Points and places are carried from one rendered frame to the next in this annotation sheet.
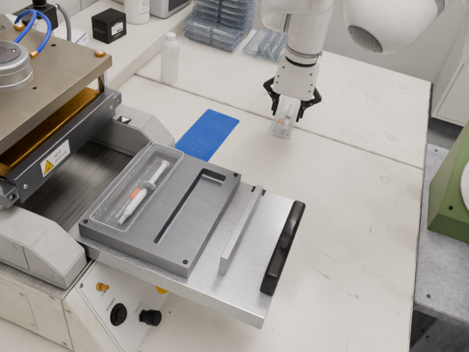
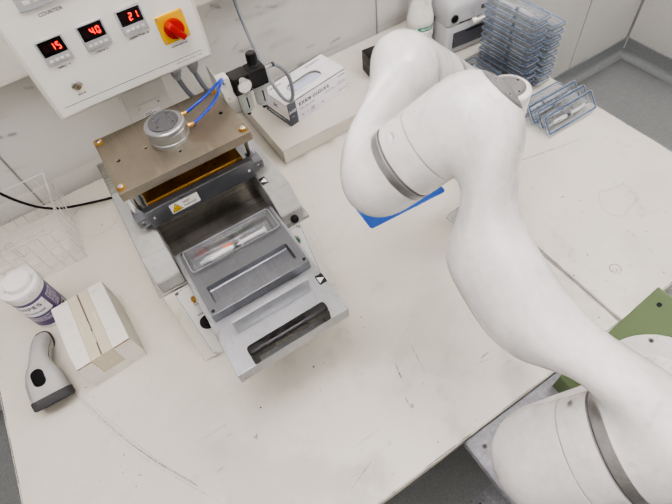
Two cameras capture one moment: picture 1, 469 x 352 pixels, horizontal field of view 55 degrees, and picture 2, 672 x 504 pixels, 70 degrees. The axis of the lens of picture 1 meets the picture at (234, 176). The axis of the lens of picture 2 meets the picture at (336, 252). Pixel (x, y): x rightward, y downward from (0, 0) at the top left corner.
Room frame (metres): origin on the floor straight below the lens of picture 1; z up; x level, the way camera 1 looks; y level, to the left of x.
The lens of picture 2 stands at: (0.26, -0.44, 1.72)
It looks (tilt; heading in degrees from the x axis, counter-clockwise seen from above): 55 degrees down; 52
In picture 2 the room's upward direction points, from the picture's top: 10 degrees counter-clockwise
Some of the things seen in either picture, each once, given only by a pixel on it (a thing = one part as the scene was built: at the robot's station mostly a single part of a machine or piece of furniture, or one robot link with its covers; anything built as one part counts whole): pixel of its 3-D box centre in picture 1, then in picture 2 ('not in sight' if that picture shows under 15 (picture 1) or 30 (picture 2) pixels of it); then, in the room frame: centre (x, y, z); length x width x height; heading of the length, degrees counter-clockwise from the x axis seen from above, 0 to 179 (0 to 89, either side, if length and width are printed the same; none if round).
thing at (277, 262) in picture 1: (284, 244); (289, 331); (0.41, -0.09, 0.99); 0.15 x 0.02 x 0.04; 166
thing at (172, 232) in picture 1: (166, 202); (243, 260); (0.45, 0.09, 0.98); 0.20 x 0.17 x 0.03; 166
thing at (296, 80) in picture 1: (296, 75); not in sight; (0.98, -0.11, 0.93); 0.10 x 0.08 x 0.11; 81
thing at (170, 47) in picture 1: (169, 58); not in sight; (1.14, 0.24, 0.82); 0.05 x 0.05 x 0.14
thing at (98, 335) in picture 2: not in sight; (99, 332); (0.16, 0.33, 0.80); 0.19 x 0.13 x 0.09; 76
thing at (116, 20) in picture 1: (109, 25); (379, 59); (1.25, 0.46, 0.83); 0.09 x 0.06 x 0.07; 159
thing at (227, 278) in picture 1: (195, 218); (256, 281); (0.44, 0.05, 0.97); 0.30 x 0.22 x 0.08; 76
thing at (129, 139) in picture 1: (110, 123); (265, 178); (0.63, 0.24, 0.96); 0.26 x 0.05 x 0.07; 76
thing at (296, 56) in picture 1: (303, 52); not in sight; (0.98, -0.11, 0.99); 0.09 x 0.08 x 0.03; 81
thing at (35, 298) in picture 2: not in sight; (34, 297); (0.10, 0.51, 0.82); 0.09 x 0.09 x 0.15
